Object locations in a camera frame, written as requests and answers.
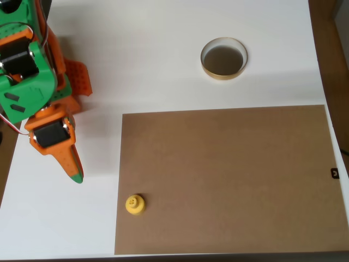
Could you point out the orange gripper, black servo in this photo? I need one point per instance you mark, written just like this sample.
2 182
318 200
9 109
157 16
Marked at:
52 134

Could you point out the small yellow toy figure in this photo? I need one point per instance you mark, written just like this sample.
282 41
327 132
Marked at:
134 205

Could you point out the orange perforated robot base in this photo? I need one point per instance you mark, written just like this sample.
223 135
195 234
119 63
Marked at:
79 79

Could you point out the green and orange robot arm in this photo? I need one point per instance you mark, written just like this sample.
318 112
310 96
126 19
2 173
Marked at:
27 88

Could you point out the gold-rimmed round bowl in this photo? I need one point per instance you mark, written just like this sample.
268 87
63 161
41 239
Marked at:
223 60

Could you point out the brown rectangular board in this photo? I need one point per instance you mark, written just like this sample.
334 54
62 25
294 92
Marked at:
226 180

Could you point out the small black clip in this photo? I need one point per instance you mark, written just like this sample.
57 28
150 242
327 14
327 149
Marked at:
334 173

